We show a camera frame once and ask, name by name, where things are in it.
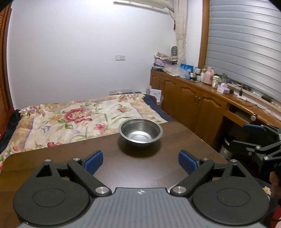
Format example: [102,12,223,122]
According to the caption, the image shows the small steel bowl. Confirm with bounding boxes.
[119,118,163,145]

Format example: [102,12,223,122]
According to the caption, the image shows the person's right hand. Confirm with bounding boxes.
[270,172,280,188]

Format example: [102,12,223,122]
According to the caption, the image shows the steel pot on floor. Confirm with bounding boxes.
[219,138,233,160]

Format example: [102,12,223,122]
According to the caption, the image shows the white power strip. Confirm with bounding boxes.
[236,95,247,102]

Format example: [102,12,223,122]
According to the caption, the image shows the wooden sideboard cabinet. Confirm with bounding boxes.
[150,70,280,151]

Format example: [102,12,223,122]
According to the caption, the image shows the floral bed quilt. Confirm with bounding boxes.
[1,93,173,163]

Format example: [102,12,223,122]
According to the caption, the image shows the pink tissue box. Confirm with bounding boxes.
[217,83,230,94]

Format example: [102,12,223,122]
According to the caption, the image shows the glass jar white lid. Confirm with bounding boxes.
[212,76,220,88]

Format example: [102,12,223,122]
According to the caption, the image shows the white box on floor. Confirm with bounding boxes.
[150,88,162,103]

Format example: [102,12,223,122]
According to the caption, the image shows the black clothing on bed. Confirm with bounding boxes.
[0,109,21,152]

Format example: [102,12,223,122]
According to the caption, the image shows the pink thermos jug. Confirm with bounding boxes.
[203,66,214,85]

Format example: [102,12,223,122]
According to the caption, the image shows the small white bottle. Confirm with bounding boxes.
[194,68,201,82]

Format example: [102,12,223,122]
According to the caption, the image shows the blue picture box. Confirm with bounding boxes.
[179,63,193,80]

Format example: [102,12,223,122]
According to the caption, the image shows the clear plastic bags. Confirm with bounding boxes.
[163,64,181,77]

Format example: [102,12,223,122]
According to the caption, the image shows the grey window blind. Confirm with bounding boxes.
[206,1,280,101]

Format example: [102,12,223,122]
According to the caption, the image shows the pile of folded fabrics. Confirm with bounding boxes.
[152,52,178,71]

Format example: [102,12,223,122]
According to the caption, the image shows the cream tied curtain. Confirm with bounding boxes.
[173,0,188,65]

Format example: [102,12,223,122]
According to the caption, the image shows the white air conditioner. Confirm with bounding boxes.
[113,0,174,13]

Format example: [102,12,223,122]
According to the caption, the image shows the wall power outlet strip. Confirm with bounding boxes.
[109,89,133,95]

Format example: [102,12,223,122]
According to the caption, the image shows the white wall switch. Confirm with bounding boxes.
[115,55,126,61]

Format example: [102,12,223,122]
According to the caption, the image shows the wooden window frame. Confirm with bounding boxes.
[198,0,210,68]

